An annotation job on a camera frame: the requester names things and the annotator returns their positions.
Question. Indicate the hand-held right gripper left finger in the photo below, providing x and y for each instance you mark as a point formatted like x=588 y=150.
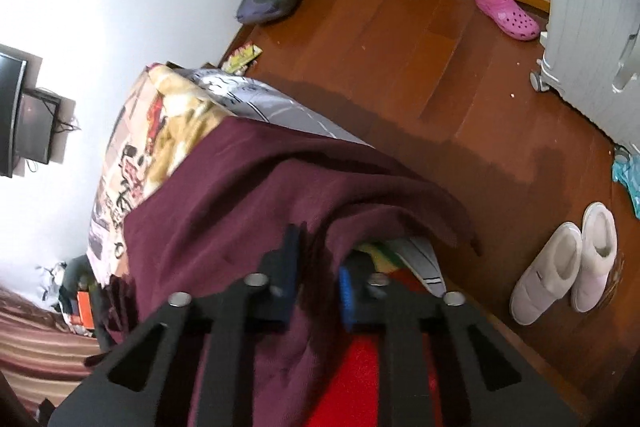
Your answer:
x=286 y=272

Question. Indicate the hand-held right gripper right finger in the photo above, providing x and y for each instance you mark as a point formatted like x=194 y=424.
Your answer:
x=346 y=302

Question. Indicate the maroon sweater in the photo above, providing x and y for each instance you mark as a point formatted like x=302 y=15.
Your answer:
x=225 y=207

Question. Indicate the colourful striped cloth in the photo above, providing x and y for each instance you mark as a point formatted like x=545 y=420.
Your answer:
x=382 y=259

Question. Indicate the red cloth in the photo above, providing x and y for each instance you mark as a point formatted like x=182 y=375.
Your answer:
x=360 y=382

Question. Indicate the white grey striped cloth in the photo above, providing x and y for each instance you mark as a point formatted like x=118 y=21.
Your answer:
x=422 y=267

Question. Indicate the grey white bedsheet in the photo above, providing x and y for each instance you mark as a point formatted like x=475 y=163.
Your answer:
x=270 y=102

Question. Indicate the printed blanket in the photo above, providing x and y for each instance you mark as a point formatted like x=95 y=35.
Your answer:
x=150 y=132

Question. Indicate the white fluffy slipper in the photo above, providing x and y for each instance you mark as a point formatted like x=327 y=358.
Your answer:
x=597 y=252
x=545 y=277

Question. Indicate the orange box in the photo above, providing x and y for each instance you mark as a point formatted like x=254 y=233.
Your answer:
x=85 y=312

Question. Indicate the colourful snack packet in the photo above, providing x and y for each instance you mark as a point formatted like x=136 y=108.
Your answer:
x=242 y=57

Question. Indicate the pile of clutter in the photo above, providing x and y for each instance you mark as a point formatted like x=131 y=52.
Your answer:
x=65 y=277

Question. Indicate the striped brown curtain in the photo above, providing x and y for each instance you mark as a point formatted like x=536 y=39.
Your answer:
x=35 y=342

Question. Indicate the teal cloth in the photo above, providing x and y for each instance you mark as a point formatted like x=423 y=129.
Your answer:
x=630 y=182

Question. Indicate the pink clog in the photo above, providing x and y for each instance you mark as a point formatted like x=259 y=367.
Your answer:
x=507 y=14

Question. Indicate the white radiator heater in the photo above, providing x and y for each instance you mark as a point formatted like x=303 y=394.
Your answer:
x=590 y=7

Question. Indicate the small black wall monitor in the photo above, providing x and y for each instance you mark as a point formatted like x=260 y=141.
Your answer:
x=35 y=127

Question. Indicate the black wall television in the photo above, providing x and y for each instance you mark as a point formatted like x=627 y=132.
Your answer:
x=10 y=107

